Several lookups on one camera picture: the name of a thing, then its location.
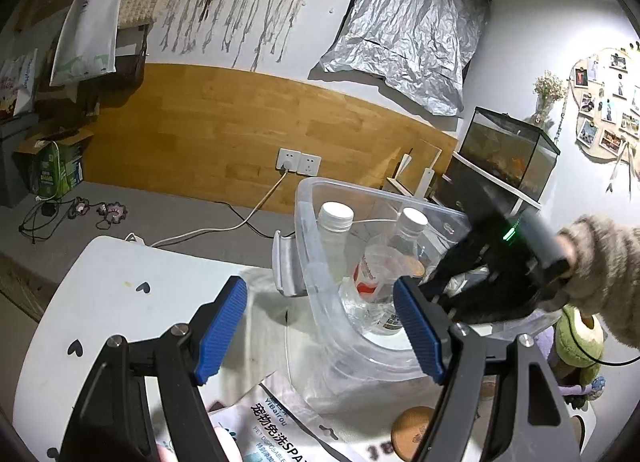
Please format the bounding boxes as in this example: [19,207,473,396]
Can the crumpled silver foil sheet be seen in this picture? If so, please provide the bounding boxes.
[320,0,491,117]

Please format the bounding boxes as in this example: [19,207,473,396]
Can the dried flower bouquet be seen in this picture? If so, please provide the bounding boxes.
[530,70,568,127]

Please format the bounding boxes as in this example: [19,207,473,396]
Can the white shelf frame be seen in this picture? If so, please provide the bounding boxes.
[385,139,543,215]

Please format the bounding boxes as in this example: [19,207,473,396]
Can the clear plastic container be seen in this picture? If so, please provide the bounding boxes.
[272,177,566,415]

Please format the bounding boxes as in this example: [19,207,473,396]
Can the photo pin board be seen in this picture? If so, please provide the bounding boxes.
[570,44,640,160]

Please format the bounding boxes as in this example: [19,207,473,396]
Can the white paper bag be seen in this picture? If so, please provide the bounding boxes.
[50,0,126,87]

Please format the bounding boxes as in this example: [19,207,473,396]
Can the white power cable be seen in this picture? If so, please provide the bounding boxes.
[125,169,288,249]

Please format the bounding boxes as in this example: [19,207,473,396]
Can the grey storage box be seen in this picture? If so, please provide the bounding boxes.
[0,114,41,207]

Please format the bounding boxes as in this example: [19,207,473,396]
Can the purple plush toy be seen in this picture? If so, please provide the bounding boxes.
[535,329,608,400]

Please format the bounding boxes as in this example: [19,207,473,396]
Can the white wet wipes pack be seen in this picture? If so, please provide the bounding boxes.
[207,374,381,462]

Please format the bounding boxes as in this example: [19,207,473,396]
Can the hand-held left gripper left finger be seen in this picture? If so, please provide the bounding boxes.
[59,276,248,462]

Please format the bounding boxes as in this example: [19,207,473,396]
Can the clear bottle white cap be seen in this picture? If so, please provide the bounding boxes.
[317,202,356,287]
[350,207,431,337]

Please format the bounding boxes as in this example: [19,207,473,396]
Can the black floor cable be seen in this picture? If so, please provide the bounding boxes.
[19,194,66,245]

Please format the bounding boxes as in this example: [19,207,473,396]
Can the clear cup red label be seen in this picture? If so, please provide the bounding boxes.
[355,247,426,313]

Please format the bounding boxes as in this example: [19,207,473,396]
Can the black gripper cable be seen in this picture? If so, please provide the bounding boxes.
[565,307,640,368]

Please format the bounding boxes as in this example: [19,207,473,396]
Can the green plush toy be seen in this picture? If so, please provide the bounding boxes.
[555,304,606,383]

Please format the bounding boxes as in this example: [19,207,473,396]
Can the glass fish tank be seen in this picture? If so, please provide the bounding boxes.
[445,106,560,203]

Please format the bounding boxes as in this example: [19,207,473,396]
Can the person's right forearm fluffy sleeve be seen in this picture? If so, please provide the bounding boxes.
[557,214,640,345]

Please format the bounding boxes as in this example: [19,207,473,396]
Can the wooden wall panel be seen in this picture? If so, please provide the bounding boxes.
[82,63,458,215]

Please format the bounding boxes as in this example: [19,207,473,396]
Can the printed snack bags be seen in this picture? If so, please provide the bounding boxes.
[0,49,40,123]

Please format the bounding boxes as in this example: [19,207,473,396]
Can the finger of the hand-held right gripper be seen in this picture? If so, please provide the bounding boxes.
[424,282,501,320]
[434,237,487,289]

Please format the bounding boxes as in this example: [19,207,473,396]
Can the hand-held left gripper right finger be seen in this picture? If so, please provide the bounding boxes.
[392,278,583,462]

